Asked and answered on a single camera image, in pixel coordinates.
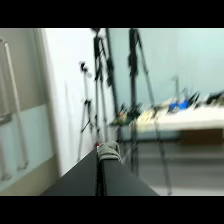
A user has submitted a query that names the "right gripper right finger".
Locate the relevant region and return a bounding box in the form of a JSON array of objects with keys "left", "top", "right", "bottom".
[{"left": 101, "top": 159, "right": 160, "bottom": 197}]

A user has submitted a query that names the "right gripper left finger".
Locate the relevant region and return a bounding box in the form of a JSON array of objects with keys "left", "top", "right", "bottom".
[{"left": 40, "top": 148, "right": 100, "bottom": 197}]

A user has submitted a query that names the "grey shirt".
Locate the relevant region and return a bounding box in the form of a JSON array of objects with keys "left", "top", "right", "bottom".
[{"left": 96, "top": 140, "right": 122, "bottom": 163}]

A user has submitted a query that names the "white workbench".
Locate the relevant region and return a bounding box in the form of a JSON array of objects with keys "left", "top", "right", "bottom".
[{"left": 109, "top": 90, "right": 224, "bottom": 145}]

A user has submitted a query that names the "black tripod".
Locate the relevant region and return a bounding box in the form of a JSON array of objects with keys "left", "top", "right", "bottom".
[
  {"left": 90, "top": 28, "right": 120, "bottom": 143},
  {"left": 127, "top": 28, "right": 174, "bottom": 196}
]

